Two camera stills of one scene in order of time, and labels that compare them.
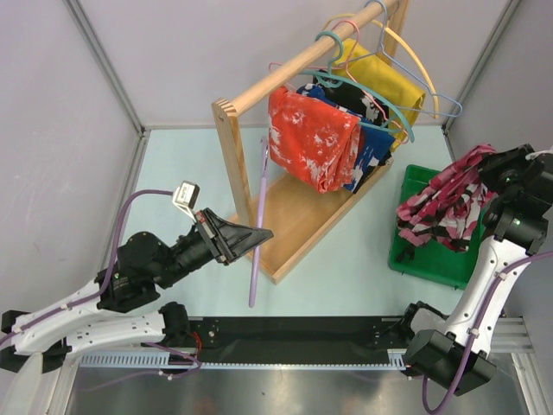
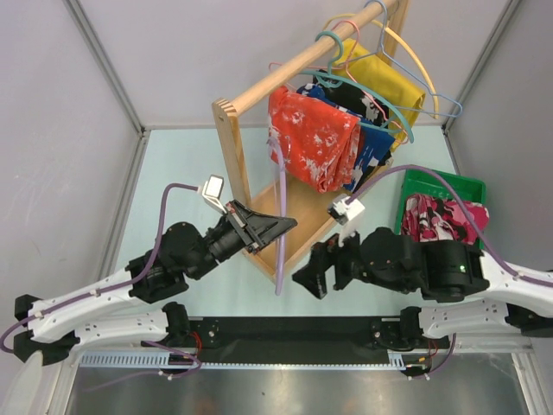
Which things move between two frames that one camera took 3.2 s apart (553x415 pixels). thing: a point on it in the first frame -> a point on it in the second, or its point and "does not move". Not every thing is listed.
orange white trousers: x=315 y=142 does not move
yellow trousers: x=406 y=100 does not move
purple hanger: x=257 y=257 -> x=280 y=270
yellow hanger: x=406 y=42 does not move
